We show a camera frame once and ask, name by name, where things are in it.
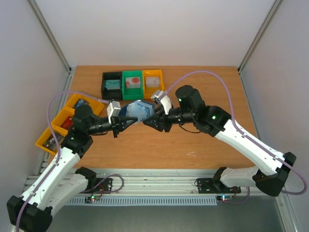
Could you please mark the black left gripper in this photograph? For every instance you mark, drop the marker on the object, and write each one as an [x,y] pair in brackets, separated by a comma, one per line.
[120,123]

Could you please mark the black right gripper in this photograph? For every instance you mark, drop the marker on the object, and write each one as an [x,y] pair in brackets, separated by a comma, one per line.
[164,121]

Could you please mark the blue zip card holder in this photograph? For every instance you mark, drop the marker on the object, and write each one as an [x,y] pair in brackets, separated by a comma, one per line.
[140,109]

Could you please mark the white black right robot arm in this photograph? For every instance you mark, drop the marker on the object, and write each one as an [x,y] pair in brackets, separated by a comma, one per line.
[271,167]

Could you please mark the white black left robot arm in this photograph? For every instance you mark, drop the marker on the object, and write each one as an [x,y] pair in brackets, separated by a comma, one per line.
[34,210]

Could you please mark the yellow bin with blue cards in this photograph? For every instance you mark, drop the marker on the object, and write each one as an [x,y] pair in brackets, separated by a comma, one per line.
[96,106]

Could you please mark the grey white card stack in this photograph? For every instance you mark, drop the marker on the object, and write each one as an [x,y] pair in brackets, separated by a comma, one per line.
[152,81]

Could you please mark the teal card stack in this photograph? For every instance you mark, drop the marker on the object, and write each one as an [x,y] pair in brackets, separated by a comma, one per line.
[112,84]

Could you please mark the red white card stack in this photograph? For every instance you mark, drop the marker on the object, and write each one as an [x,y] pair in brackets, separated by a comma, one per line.
[133,82]

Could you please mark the blue card stack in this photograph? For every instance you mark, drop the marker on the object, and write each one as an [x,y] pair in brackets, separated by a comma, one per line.
[80,102]

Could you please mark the yellow bin with red cards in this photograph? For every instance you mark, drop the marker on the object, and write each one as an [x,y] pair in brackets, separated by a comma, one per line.
[59,119]

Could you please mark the dark card stack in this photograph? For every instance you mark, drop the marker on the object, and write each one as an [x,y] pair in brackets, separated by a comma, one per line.
[50,143]

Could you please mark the green bin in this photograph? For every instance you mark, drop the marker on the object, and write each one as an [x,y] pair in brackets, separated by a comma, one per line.
[132,93]

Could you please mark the black bin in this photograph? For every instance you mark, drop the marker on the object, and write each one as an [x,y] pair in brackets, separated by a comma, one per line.
[111,94]

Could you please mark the yellow bin at table back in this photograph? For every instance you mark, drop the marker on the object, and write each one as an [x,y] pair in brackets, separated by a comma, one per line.
[148,92]

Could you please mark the left small circuit board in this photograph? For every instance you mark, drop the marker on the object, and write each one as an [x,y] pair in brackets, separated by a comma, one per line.
[91,199]

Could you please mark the small circuit board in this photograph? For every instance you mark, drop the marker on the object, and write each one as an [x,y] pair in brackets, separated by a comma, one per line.
[91,199]
[224,198]

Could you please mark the right small circuit board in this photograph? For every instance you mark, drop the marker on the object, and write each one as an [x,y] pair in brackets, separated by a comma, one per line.
[224,198]

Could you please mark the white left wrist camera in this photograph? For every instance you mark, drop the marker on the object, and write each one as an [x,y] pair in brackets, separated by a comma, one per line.
[113,109]

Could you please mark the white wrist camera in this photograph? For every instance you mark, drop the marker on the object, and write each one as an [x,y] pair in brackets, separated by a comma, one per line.
[113,109]
[161,99]

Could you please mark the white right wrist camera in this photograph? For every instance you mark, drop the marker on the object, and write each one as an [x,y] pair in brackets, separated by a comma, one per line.
[161,99]

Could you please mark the aluminium rail base frame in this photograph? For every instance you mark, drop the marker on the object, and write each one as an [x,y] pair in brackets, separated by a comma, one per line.
[148,182]

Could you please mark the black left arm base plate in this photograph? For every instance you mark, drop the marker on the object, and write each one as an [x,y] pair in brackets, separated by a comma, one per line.
[99,186]

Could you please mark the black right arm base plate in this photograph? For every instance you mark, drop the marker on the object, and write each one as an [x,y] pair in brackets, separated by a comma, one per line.
[207,185]

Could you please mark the grey slotted cable duct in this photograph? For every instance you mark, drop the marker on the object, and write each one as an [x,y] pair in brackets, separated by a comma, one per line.
[109,201]

